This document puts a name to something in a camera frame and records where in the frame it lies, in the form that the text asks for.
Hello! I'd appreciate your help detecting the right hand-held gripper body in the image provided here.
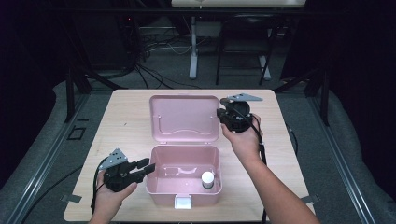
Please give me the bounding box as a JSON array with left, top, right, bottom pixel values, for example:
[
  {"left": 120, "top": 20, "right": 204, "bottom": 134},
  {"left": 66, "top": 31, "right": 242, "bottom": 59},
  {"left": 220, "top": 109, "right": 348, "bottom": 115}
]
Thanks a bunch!
[{"left": 220, "top": 92, "right": 264, "bottom": 134}]

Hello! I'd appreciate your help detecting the black metal stand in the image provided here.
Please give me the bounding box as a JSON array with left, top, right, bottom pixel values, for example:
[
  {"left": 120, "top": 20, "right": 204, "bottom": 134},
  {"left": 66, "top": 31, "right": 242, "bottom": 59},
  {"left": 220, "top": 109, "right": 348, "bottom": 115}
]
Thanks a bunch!
[
  {"left": 274, "top": 66, "right": 331, "bottom": 127},
  {"left": 64, "top": 66, "right": 129, "bottom": 124}
]

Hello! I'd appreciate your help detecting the white desk leg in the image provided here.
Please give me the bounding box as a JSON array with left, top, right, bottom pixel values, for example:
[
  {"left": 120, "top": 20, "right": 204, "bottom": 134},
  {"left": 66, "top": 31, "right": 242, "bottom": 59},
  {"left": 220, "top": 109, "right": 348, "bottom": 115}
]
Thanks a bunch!
[
  {"left": 259, "top": 29, "right": 272, "bottom": 81},
  {"left": 189, "top": 15, "right": 200, "bottom": 80}
]

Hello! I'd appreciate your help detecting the aluminium floor rail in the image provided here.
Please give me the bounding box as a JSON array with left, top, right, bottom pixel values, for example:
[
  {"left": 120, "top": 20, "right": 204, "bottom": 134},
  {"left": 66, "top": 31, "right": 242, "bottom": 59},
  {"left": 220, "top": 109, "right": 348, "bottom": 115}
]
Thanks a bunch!
[
  {"left": 0, "top": 92, "right": 92, "bottom": 224},
  {"left": 306, "top": 96, "right": 377, "bottom": 224}
]

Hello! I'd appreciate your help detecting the person's right hand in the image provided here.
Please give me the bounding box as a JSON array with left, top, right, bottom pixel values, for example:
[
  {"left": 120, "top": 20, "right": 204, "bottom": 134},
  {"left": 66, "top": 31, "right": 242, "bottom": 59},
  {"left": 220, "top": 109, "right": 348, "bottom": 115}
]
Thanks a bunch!
[{"left": 221, "top": 114, "right": 264, "bottom": 166}]

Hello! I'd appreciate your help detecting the person's left hand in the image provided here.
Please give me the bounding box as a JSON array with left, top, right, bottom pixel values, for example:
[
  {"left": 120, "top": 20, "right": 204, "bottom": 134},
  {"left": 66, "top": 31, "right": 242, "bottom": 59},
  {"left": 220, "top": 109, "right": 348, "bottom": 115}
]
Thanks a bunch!
[{"left": 92, "top": 171, "right": 139, "bottom": 217}]

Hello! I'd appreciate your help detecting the small white-capped bottle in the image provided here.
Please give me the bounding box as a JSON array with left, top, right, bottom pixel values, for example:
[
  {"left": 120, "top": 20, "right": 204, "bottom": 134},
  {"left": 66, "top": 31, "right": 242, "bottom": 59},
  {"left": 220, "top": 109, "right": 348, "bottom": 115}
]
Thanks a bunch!
[{"left": 201, "top": 171, "right": 216, "bottom": 190}]

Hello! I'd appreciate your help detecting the pink storage box white handle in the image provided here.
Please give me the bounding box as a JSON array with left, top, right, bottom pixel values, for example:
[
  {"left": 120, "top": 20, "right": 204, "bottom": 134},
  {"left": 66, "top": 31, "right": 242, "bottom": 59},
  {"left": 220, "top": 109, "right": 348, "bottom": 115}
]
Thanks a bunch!
[{"left": 145, "top": 93, "right": 223, "bottom": 210}]

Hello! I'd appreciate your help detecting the bundle of floor cables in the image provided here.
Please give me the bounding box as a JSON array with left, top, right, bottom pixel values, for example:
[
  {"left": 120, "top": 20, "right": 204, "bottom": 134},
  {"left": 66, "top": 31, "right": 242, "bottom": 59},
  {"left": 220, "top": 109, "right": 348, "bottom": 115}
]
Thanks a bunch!
[{"left": 134, "top": 27, "right": 204, "bottom": 91}]

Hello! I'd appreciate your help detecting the black chair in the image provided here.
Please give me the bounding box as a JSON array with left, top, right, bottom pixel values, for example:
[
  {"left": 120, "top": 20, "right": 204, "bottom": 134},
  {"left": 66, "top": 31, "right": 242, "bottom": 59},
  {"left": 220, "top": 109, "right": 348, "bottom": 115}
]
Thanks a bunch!
[{"left": 215, "top": 13, "right": 278, "bottom": 87}]

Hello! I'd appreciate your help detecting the black horizontal bar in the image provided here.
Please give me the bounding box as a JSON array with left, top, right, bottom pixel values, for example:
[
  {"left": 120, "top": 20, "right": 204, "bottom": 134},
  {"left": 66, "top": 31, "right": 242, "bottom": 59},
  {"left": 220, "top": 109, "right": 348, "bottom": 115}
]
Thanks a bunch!
[{"left": 62, "top": 8, "right": 312, "bottom": 17}]

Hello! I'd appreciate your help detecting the black floor cable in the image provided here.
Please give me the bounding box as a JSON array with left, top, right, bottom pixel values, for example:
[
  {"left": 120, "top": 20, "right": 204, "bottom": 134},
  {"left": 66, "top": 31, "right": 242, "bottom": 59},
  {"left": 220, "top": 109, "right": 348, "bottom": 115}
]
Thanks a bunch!
[
  {"left": 285, "top": 123, "right": 299, "bottom": 157},
  {"left": 20, "top": 166, "right": 83, "bottom": 224}
]

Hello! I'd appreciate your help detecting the hand-held gripper cable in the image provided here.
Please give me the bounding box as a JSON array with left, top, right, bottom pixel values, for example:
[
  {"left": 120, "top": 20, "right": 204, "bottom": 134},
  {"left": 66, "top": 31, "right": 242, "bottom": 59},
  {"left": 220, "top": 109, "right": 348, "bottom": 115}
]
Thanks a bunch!
[
  {"left": 91, "top": 157, "right": 110, "bottom": 214},
  {"left": 232, "top": 105, "right": 269, "bottom": 224}
]

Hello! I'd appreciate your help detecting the right hand-held gripper cable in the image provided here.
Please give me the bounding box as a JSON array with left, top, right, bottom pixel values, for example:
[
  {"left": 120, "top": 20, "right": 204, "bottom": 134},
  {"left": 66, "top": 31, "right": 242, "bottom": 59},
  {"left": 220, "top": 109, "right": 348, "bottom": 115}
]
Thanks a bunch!
[{"left": 232, "top": 105, "right": 269, "bottom": 224}]

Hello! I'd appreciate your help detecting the grey table bracket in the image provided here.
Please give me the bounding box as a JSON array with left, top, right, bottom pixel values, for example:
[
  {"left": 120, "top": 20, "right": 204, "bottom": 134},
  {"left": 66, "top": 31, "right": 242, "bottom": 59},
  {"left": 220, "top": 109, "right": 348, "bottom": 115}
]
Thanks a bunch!
[
  {"left": 60, "top": 194, "right": 83, "bottom": 203},
  {"left": 300, "top": 194, "right": 320, "bottom": 205}
]

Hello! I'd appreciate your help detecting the left hand-held gripper cable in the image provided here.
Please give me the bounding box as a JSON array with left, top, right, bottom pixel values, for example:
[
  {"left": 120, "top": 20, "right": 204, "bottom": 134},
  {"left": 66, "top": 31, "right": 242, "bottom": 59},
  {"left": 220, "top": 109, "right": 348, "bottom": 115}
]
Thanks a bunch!
[{"left": 91, "top": 157, "right": 110, "bottom": 214}]

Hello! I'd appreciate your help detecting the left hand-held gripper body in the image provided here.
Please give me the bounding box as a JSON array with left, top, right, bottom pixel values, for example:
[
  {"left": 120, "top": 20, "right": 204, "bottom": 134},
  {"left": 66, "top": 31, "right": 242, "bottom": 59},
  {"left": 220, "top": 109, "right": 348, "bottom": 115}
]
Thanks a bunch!
[{"left": 98, "top": 147, "right": 145, "bottom": 192}]

